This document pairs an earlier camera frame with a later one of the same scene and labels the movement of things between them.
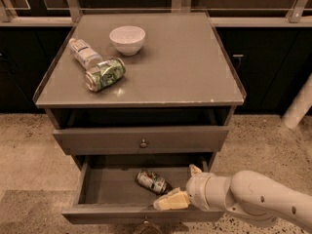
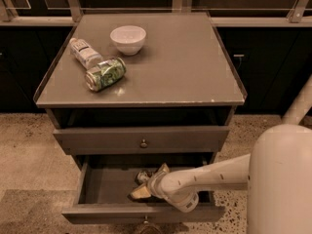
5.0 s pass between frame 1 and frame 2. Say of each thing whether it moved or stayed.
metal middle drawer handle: stayed
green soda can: stayed
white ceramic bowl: stayed
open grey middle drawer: stayed
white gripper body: moved
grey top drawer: stayed
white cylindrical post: stayed
